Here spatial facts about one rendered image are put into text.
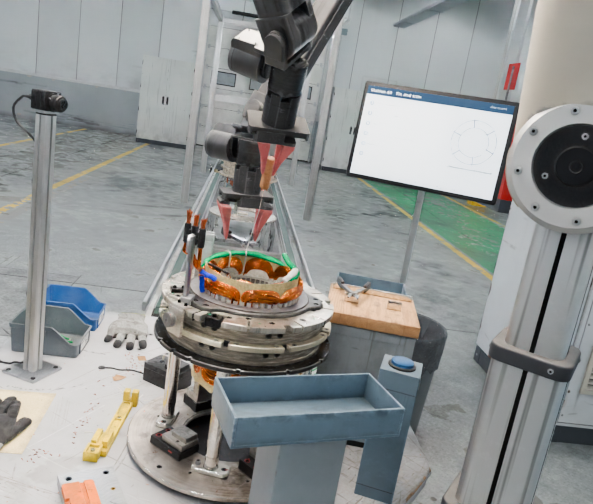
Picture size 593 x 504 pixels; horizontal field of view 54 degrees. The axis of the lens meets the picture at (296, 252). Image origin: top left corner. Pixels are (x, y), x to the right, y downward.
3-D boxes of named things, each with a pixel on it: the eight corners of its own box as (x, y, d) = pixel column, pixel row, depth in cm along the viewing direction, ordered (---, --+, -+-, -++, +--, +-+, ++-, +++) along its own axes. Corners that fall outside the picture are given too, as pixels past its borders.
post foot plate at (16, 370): (62, 369, 135) (62, 366, 135) (32, 384, 127) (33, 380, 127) (31, 358, 138) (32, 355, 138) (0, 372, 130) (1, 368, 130)
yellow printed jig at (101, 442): (121, 401, 126) (123, 386, 125) (138, 403, 126) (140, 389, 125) (81, 461, 105) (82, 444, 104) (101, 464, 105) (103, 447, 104)
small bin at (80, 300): (106, 314, 170) (108, 289, 168) (95, 332, 157) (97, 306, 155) (47, 307, 168) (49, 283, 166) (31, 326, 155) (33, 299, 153)
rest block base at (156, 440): (169, 432, 114) (170, 425, 113) (198, 451, 109) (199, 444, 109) (149, 442, 110) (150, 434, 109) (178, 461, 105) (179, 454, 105)
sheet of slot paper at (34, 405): (-33, 384, 123) (-33, 382, 122) (60, 394, 125) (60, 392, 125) (-123, 476, 93) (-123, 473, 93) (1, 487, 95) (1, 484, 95)
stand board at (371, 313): (329, 292, 137) (331, 282, 136) (410, 307, 136) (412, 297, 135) (323, 321, 118) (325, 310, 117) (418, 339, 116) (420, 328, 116)
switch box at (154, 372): (159, 371, 142) (162, 349, 140) (191, 385, 138) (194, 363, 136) (141, 379, 136) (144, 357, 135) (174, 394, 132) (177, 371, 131)
